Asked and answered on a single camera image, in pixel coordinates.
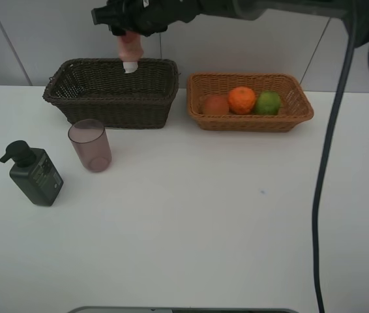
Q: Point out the dark brown wicker basket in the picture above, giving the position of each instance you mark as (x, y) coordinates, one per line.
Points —
(100, 89)

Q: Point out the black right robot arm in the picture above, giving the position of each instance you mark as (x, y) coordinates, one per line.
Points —
(149, 17)

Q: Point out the green lime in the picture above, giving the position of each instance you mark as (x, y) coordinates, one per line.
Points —
(268, 103)

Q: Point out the dark green pump bottle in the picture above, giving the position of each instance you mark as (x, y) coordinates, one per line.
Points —
(33, 172)

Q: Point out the translucent purple plastic cup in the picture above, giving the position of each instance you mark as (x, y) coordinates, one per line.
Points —
(90, 142)

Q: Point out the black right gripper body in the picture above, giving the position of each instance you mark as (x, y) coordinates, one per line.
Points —
(124, 16)

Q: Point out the light brown wicker basket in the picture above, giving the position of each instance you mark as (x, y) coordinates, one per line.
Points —
(295, 107)

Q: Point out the orange mandarin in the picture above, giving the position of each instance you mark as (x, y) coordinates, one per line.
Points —
(241, 100)

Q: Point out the pink lotion bottle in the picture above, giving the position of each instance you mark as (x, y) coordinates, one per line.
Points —
(130, 51)

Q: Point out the red orange round fruit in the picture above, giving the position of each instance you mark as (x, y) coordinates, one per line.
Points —
(215, 105)

